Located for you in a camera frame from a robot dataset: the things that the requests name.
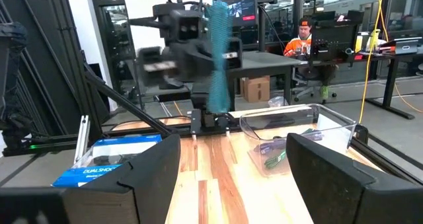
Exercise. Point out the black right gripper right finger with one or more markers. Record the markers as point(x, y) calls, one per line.
point(330, 191)

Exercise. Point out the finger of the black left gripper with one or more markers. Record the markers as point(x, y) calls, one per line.
point(158, 67)
point(236, 53)

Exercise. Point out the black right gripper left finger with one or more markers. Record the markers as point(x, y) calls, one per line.
point(145, 191)

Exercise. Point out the teal tool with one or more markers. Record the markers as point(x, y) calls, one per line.
point(218, 52)

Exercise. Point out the small dark object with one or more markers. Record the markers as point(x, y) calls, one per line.
point(264, 148)

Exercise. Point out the cardboard box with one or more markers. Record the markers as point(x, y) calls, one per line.
point(256, 90)

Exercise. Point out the black display screen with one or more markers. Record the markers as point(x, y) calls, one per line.
point(236, 6)

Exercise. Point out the black diagonal strut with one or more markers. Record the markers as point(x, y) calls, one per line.
point(125, 101)

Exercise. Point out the clear plastic bin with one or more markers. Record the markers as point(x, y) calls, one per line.
point(333, 131)

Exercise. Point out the person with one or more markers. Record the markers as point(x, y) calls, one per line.
point(295, 45)

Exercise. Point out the blue controller box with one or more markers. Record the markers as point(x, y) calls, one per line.
point(86, 176)

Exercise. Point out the clear plastic bag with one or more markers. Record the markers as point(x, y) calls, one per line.
point(277, 101)

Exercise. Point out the black office chair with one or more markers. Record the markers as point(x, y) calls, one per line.
point(307, 73)

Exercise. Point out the black equipment case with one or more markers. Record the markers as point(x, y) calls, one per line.
point(333, 40)

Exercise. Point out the black folding panel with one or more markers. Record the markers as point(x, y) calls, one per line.
point(36, 68)

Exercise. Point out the yellow bottle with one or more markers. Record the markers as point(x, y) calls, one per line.
point(358, 44)
point(374, 40)

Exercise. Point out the black standing desk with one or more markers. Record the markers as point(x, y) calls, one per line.
point(391, 82)

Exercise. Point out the silver laptop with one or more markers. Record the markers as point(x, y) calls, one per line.
point(408, 46)

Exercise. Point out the black table edge rail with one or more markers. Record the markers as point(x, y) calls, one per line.
point(390, 161)

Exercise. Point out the silver aluminium bracket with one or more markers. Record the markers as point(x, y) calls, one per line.
point(82, 138)

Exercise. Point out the black frame post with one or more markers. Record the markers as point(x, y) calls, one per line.
point(69, 52)

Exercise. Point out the black table end rail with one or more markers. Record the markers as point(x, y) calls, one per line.
point(66, 141)

